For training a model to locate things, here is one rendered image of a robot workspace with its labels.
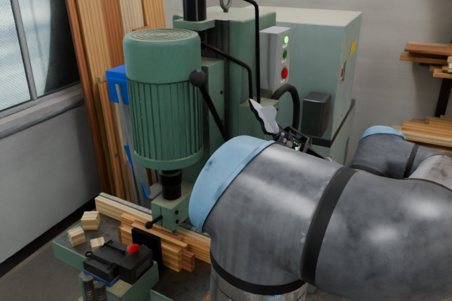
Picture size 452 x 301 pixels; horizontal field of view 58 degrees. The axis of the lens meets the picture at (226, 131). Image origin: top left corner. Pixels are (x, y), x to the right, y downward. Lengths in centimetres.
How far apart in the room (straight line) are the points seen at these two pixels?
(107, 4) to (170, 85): 182
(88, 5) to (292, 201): 225
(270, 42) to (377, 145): 40
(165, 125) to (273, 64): 37
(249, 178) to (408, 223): 14
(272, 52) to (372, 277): 84
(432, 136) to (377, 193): 250
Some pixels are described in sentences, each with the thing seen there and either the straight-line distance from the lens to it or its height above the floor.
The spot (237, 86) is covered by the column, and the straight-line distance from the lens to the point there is 109.
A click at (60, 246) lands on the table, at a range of 131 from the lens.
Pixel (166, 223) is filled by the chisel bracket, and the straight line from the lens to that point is 111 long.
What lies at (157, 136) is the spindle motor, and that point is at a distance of 95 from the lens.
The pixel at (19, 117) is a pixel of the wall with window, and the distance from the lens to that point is 245.
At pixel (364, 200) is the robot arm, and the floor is 149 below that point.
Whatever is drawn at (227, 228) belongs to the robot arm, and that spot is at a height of 144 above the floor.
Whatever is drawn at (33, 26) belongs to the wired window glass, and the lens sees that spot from 255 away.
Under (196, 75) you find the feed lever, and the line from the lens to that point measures 82.
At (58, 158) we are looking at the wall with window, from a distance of 269.
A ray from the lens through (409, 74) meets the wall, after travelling 321.
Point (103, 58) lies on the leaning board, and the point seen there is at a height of 109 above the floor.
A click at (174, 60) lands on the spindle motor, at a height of 147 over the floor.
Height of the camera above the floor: 168
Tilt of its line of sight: 24 degrees down
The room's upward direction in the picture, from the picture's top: straight up
